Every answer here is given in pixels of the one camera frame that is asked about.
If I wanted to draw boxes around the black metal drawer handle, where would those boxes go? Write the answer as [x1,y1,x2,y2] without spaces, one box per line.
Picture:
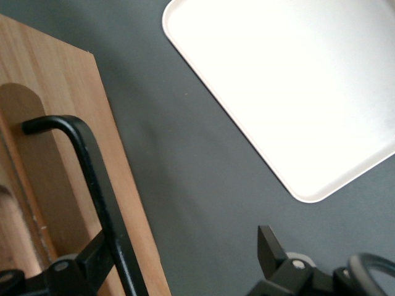
[21,115,149,296]

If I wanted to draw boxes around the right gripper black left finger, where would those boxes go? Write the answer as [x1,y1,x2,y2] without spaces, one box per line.
[46,231,117,296]

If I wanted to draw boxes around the wooden drawer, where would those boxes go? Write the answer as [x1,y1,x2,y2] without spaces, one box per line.
[0,14,172,296]

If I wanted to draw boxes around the white rectangular tray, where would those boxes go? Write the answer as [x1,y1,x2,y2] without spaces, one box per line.
[162,0,395,204]

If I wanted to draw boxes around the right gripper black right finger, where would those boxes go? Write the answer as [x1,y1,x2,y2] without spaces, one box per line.
[249,225,328,296]

